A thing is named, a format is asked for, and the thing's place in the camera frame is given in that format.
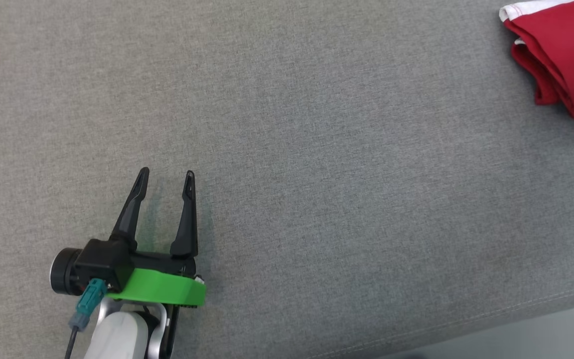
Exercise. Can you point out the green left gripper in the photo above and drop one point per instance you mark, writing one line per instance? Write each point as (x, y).
(162, 289)

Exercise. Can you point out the red shorts white stripe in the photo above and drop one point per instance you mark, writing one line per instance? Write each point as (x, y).
(571, 55)

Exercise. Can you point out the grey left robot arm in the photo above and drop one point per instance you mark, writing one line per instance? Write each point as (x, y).
(117, 334)

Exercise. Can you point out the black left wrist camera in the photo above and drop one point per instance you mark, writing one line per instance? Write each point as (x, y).
(100, 264)

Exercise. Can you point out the teal left camera connector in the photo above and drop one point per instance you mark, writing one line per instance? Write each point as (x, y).
(90, 301)

